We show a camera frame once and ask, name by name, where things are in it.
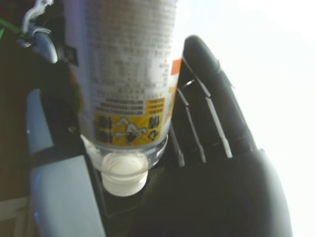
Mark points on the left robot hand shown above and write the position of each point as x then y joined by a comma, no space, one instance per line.
197,197

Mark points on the orange vitamin drink bottle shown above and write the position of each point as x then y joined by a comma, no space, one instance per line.
123,74

